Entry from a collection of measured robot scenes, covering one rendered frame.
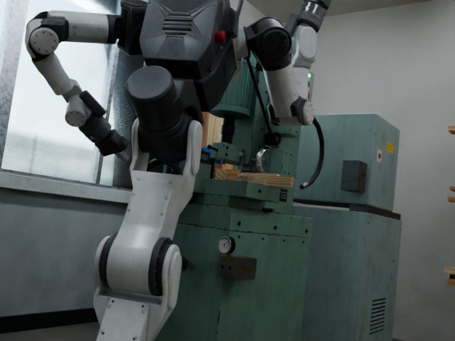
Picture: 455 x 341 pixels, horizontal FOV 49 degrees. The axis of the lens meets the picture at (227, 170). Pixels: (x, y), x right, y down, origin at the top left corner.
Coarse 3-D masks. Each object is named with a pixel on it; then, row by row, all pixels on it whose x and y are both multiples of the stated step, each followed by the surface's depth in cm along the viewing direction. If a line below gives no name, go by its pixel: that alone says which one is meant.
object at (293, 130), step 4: (276, 128) 220; (280, 128) 218; (284, 128) 217; (288, 128) 216; (292, 128) 219; (296, 128) 221; (280, 132) 218; (284, 132) 216; (288, 132) 217; (292, 132) 219; (296, 132) 220; (280, 136) 225; (284, 136) 223; (288, 136) 222; (292, 136) 221; (296, 136) 221
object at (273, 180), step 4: (260, 176) 199; (264, 176) 197; (268, 176) 196; (272, 176) 195; (276, 176) 193; (280, 176) 192; (268, 180) 196; (272, 180) 194; (276, 180) 193; (280, 180) 192; (284, 180) 190; (288, 180) 189; (292, 180) 189; (268, 184) 195; (272, 184) 194; (276, 184) 193; (280, 184) 191; (284, 184) 190; (288, 184) 189; (292, 184) 189
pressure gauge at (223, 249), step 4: (224, 236) 177; (228, 236) 178; (220, 240) 178; (224, 240) 177; (228, 240) 176; (232, 240) 176; (220, 244) 178; (228, 244) 176; (232, 244) 175; (220, 248) 178; (224, 248) 177; (228, 248) 175; (232, 248) 176; (224, 252) 176; (228, 252) 176; (228, 256) 178
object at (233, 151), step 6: (216, 144) 212; (222, 144) 209; (228, 144) 211; (222, 150) 209; (228, 150) 211; (234, 150) 214; (240, 150) 217; (216, 156) 211; (222, 156) 208; (228, 156) 211; (234, 156) 214; (240, 156) 217; (222, 162) 213; (228, 162) 221; (234, 162) 218
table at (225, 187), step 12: (204, 180) 197; (216, 180) 193; (228, 180) 189; (204, 192) 196; (216, 192) 192; (228, 192) 188; (240, 192) 184; (252, 192) 184; (264, 192) 190; (276, 192) 196
